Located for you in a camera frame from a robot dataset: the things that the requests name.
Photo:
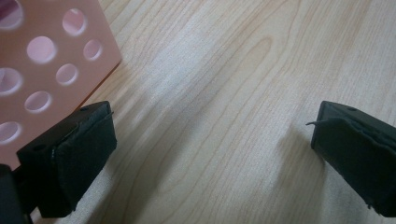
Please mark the pink plastic basket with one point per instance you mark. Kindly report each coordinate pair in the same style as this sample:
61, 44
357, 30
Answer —
40, 77

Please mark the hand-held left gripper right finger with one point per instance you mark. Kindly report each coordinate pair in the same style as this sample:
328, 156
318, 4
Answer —
358, 155

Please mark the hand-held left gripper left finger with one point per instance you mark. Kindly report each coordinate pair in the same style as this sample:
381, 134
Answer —
77, 155

